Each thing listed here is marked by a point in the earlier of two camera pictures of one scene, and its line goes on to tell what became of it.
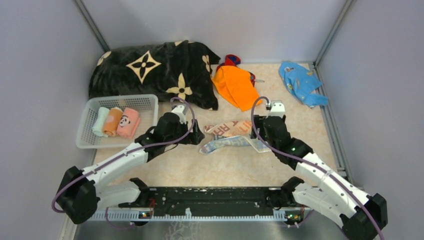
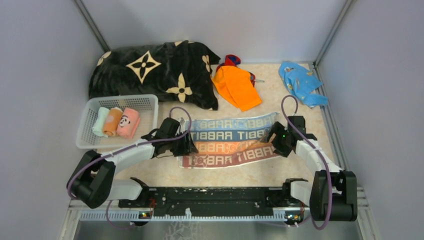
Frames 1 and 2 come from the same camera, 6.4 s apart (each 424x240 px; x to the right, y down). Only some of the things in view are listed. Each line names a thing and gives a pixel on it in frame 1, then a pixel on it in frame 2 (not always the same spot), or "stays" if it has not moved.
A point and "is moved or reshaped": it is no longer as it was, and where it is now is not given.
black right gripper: (258, 119) to (278, 128)
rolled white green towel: (98, 129) stays
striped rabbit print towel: (237, 133) is moved or reshaped
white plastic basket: (115, 121) stays
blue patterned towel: (300, 82) stays
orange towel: (236, 84) stays
